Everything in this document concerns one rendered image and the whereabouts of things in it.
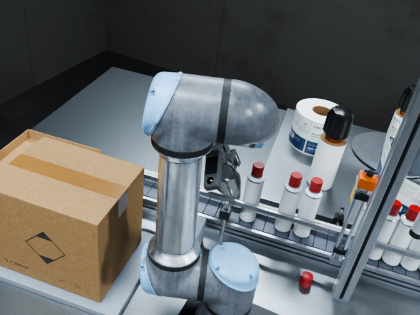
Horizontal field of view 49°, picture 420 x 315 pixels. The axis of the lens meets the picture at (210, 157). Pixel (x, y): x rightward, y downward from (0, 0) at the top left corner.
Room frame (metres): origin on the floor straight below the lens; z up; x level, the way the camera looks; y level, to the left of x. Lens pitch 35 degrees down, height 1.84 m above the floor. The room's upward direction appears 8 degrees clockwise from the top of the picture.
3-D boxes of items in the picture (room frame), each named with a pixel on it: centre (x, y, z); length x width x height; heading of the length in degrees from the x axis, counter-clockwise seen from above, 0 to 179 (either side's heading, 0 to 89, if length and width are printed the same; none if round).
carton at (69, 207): (0.86, 0.34, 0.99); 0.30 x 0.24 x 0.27; 76
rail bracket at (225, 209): (1.02, -0.07, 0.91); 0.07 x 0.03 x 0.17; 167
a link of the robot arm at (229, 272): (0.71, -0.08, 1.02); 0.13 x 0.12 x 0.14; 90
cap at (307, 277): (0.89, -0.32, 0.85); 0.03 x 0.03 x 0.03
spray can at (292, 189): (1.05, -0.25, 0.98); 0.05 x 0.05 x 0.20
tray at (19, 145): (1.24, 0.57, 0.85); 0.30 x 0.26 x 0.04; 77
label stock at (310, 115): (1.57, -0.40, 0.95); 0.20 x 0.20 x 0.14
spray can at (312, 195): (1.04, -0.31, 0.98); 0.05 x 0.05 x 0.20
